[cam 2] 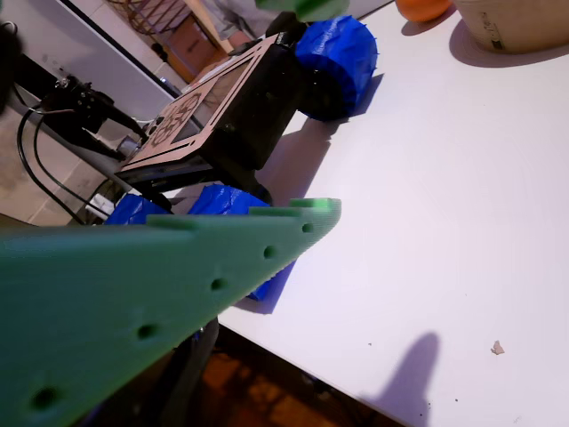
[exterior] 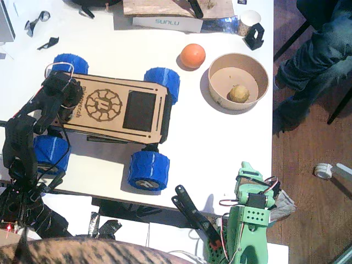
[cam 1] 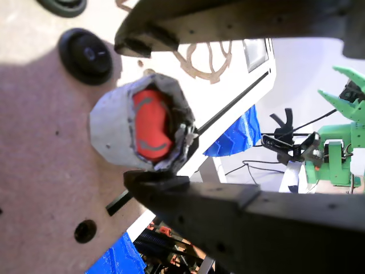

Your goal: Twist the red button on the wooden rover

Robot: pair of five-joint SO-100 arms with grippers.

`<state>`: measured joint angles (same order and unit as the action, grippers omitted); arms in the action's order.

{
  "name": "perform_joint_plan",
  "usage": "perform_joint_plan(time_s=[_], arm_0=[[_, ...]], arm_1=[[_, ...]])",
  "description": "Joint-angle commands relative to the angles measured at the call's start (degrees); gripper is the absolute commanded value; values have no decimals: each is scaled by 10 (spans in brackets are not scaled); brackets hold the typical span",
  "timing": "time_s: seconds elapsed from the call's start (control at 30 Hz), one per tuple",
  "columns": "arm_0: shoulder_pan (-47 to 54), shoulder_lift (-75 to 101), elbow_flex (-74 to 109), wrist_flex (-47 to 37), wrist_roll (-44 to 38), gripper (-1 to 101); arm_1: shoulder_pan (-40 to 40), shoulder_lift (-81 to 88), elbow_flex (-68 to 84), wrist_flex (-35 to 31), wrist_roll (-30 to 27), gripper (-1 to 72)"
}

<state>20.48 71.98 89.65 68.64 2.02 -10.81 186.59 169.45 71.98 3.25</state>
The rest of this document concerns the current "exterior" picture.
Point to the shiny blue foil bag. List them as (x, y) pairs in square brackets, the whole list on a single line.
[(220, 24)]

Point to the white SUNLU box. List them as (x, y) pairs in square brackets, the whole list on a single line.
[(165, 24)]

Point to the small black card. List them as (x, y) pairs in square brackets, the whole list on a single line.
[(242, 2)]

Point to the raw wooden board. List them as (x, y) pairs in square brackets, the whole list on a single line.
[(154, 8)]

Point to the black printed bracket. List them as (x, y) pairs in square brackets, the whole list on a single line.
[(251, 41)]

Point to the person in blue jeans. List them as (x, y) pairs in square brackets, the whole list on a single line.
[(324, 49)]

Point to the orange fruit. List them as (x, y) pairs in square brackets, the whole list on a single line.
[(193, 55)]

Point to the black plastic scrap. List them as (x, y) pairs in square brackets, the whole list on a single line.
[(50, 42)]

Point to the brown striped fabric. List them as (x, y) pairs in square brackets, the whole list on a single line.
[(82, 251)]

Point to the wooden top rover chassis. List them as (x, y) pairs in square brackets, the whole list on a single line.
[(110, 110)]

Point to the black table clamp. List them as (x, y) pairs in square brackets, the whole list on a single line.
[(53, 182)]

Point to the white paper cup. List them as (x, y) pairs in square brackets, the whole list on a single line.
[(248, 19)]

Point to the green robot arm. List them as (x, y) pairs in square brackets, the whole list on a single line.
[(247, 236)]

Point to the white tape roll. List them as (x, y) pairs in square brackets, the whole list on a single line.
[(329, 171)]

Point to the black stick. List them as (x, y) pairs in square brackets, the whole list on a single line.
[(196, 9)]

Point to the grey crumpled paper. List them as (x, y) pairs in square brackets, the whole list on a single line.
[(284, 206)]

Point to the white device box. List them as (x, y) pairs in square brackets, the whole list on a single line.
[(5, 24)]

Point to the yellow round fruit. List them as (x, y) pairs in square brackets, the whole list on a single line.
[(238, 94)]

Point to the black clip parts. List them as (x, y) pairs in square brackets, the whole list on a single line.
[(30, 26)]

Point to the black chair leg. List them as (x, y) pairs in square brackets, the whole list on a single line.
[(291, 41), (339, 105)]

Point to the brown paper bowl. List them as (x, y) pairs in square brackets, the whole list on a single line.
[(220, 93)]

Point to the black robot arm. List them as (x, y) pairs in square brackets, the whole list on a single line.
[(19, 143)]

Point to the pale metal bar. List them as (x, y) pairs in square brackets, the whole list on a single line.
[(343, 168)]

